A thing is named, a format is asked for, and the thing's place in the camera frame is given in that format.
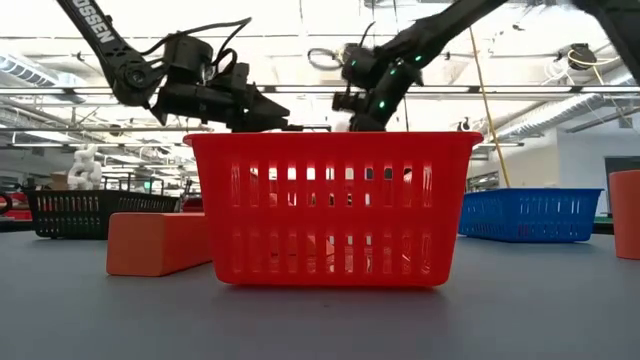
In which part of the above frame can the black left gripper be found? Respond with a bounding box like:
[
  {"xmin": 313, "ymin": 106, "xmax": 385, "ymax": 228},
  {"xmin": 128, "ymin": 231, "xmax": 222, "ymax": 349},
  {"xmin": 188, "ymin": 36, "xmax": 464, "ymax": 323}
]
[{"xmin": 149, "ymin": 82, "xmax": 304, "ymax": 133}]

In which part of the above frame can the orange rectangular block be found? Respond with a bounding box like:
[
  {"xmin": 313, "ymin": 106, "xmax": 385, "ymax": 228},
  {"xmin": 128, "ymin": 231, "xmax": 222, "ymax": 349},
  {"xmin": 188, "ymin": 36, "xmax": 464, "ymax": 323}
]
[{"xmin": 106, "ymin": 212, "xmax": 211, "ymax": 277}]

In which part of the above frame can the orange cylinder block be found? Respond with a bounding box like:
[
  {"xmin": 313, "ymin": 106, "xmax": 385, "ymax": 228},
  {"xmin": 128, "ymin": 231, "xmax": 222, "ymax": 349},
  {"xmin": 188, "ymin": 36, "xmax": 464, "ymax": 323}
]
[{"xmin": 608, "ymin": 169, "xmax": 640, "ymax": 261}]

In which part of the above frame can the red plastic basket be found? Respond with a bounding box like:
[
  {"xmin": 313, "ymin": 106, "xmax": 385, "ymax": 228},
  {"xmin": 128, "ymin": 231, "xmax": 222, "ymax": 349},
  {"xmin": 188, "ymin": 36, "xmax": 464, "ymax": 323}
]
[{"xmin": 183, "ymin": 131, "xmax": 484, "ymax": 289}]

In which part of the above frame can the white stacked foam object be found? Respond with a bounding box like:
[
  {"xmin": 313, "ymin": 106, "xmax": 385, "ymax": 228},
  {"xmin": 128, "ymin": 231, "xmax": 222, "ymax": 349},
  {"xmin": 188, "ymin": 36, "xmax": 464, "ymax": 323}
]
[{"xmin": 67, "ymin": 144, "xmax": 104, "ymax": 191}]

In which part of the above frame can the blue plastic basket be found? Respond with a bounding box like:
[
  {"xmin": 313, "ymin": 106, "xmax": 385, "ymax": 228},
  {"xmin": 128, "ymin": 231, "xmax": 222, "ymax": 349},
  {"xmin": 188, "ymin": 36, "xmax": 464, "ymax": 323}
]
[{"xmin": 458, "ymin": 187, "xmax": 605, "ymax": 244}]

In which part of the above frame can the black plastic basket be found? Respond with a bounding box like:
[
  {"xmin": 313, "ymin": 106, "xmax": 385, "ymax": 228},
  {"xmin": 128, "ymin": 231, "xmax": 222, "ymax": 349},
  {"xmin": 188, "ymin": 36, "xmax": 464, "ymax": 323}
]
[{"xmin": 24, "ymin": 188, "xmax": 181, "ymax": 240}]

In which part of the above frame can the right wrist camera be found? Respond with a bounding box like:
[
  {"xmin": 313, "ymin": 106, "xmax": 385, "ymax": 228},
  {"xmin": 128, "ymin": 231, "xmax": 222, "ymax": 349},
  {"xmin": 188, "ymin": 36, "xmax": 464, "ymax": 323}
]
[{"xmin": 332, "ymin": 91, "xmax": 362, "ymax": 114}]

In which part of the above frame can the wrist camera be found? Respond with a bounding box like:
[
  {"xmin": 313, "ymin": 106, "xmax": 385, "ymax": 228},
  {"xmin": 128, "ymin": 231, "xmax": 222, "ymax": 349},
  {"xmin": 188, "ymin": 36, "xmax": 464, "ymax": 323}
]
[
  {"xmin": 227, "ymin": 62, "xmax": 251, "ymax": 95},
  {"xmin": 332, "ymin": 91, "xmax": 362, "ymax": 114}
]

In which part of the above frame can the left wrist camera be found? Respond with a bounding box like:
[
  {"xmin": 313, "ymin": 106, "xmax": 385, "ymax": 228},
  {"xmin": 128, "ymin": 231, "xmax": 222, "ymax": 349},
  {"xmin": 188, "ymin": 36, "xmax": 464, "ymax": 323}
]
[{"xmin": 227, "ymin": 62, "xmax": 251, "ymax": 95}]

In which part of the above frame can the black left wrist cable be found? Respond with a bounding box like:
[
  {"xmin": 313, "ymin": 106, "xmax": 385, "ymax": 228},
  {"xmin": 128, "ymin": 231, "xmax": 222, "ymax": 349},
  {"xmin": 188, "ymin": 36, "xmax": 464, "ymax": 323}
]
[{"xmin": 139, "ymin": 17, "xmax": 254, "ymax": 71}]

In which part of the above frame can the long yellow cable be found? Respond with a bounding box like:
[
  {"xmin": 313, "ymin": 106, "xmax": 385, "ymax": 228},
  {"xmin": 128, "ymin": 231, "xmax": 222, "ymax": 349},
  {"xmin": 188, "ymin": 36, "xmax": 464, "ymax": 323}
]
[{"xmin": 467, "ymin": 27, "xmax": 511, "ymax": 189}]

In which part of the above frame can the black ceiling cable reel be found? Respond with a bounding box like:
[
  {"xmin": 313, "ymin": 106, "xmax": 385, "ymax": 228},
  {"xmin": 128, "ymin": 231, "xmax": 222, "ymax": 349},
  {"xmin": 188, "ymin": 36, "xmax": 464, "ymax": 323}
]
[{"xmin": 567, "ymin": 43, "xmax": 599, "ymax": 71}]

